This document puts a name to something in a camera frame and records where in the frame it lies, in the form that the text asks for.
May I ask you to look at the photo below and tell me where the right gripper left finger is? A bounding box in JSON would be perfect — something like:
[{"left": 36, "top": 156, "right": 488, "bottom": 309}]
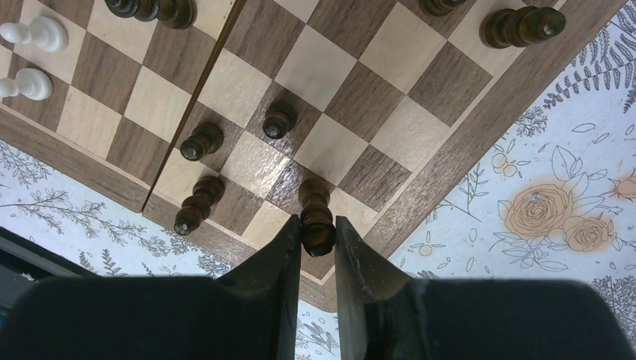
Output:
[{"left": 1, "top": 216, "right": 301, "bottom": 359}]

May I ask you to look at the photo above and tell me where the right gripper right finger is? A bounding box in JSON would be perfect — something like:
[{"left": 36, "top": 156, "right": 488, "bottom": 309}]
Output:
[{"left": 334, "top": 216, "right": 635, "bottom": 359}]

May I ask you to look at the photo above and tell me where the dark chess piece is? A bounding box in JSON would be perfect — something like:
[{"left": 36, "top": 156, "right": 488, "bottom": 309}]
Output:
[
  {"left": 173, "top": 175, "right": 225, "bottom": 236},
  {"left": 179, "top": 121, "right": 224, "bottom": 161},
  {"left": 298, "top": 179, "right": 335, "bottom": 257},
  {"left": 479, "top": 6, "right": 566, "bottom": 49},
  {"left": 105, "top": 0, "right": 197, "bottom": 30},
  {"left": 262, "top": 101, "right": 298, "bottom": 140}
]

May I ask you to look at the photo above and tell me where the wooden chess board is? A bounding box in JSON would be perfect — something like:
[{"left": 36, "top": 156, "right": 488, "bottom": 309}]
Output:
[{"left": 0, "top": 0, "right": 628, "bottom": 313}]

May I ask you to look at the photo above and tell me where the white chess pawn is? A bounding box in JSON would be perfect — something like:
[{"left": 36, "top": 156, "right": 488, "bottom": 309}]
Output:
[
  {"left": 1, "top": 16, "right": 68, "bottom": 53},
  {"left": 1, "top": 68, "right": 53, "bottom": 101}
]

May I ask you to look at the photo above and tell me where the floral table cloth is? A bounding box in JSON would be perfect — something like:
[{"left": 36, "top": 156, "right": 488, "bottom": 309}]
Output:
[{"left": 1, "top": 1, "right": 635, "bottom": 341}]

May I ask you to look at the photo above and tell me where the black mounting rail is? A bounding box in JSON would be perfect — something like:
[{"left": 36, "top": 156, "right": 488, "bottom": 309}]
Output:
[{"left": 1, "top": 227, "right": 95, "bottom": 323}]

